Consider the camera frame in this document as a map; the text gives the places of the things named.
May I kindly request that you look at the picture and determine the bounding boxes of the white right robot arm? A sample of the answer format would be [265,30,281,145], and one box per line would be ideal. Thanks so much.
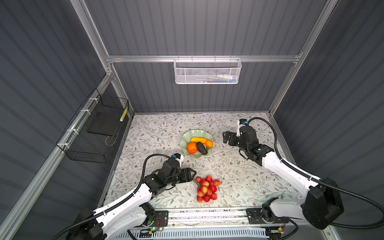
[223,125,344,230]

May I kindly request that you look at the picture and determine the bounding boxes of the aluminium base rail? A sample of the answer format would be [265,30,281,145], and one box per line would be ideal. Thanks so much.
[131,206,289,230]

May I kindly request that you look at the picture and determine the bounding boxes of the fake yellow corn cob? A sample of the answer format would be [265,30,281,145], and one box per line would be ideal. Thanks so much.
[191,137,208,144]

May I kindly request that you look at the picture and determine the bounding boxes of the fake dark avocado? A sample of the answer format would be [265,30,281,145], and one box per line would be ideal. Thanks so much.
[196,142,208,155]

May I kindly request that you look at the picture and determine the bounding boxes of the fake red grape bunch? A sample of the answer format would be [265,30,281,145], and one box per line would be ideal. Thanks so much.
[193,175,221,203]

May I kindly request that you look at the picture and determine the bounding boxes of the black wire side basket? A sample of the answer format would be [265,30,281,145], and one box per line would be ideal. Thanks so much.
[57,91,130,164]

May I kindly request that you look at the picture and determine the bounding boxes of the small fake orange tangerine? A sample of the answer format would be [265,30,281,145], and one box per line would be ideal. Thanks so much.
[204,140,214,148]

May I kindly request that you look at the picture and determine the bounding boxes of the right black corrugated cable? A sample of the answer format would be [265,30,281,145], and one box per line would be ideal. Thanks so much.
[247,116,384,230]

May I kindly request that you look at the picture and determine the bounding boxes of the black pad in basket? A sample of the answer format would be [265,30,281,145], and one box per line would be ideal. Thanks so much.
[87,113,123,137]

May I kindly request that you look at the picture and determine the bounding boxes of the yellow tube in basket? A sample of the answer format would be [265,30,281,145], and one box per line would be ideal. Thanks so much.
[120,108,128,122]

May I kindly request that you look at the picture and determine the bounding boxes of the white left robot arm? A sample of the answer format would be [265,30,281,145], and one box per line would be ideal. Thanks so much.
[64,154,197,240]

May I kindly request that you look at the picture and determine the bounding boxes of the green wavy fruit bowl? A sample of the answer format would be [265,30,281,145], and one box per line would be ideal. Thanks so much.
[180,130,215,158]

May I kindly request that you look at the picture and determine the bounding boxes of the left black corrugated cable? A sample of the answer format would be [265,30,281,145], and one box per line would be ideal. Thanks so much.
[50,153,172,240]

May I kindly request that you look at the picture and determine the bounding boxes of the white wire wall basket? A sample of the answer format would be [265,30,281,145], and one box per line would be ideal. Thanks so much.
[173,58,242,85]

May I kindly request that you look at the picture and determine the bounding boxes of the markers in white basket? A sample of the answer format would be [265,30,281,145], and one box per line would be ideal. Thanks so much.
[200,75,238,84]

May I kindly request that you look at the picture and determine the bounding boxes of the black corrugated cable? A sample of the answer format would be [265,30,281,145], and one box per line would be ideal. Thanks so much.
[50,153,172,240]
[247,116,384,230]

